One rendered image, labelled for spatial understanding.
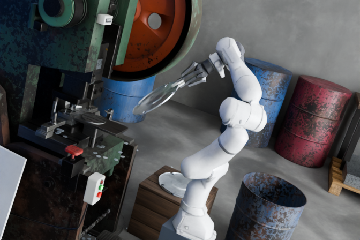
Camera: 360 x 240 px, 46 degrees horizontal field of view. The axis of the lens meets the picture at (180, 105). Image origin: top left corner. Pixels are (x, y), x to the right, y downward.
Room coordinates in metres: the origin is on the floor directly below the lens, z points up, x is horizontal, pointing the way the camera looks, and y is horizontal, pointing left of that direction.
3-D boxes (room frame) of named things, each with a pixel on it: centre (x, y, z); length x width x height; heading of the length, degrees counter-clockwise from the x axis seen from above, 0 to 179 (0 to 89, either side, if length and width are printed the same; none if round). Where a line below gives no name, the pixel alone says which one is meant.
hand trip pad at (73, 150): (1.69, 0.40, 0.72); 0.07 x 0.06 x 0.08; 75
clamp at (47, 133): (1.91, 0.58, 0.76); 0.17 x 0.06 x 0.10; 165
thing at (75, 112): (2.07, 0.53, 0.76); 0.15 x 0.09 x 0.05; 165
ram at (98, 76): (2.06, 0.49, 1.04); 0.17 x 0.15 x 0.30; 75
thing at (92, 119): (2.03, 0.36, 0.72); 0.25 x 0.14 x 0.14; 75
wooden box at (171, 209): (2.42, -0.14, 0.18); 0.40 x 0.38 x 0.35; 71
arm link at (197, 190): (1.86, -0.22, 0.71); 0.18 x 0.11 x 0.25; 129
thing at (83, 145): (2.07, 0.53, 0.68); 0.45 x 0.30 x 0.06; 165
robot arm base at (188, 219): (1.82, -0.23, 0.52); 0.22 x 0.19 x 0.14; 67
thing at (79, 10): (1.84, 0.61, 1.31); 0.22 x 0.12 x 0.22; 75
